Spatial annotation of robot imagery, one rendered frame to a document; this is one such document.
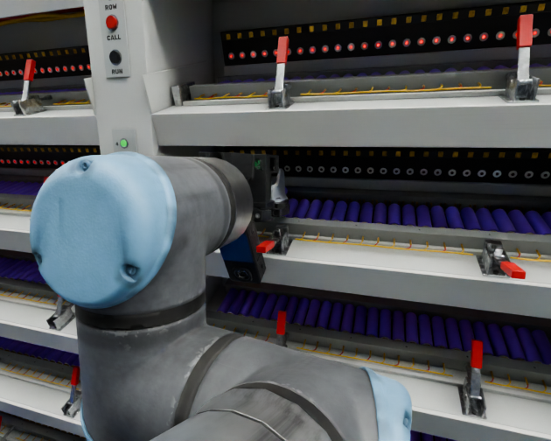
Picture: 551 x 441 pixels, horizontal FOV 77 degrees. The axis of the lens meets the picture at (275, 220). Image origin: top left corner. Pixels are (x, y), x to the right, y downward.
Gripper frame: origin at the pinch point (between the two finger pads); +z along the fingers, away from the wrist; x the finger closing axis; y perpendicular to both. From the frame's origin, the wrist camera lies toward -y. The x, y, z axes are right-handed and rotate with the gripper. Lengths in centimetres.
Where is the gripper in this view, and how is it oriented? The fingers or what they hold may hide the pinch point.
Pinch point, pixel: (272, 202)
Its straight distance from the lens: 54.9
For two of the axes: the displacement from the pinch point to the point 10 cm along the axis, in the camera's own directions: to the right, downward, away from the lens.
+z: 2.9, -1.5, 9.4
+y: 0.2, -9.9, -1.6
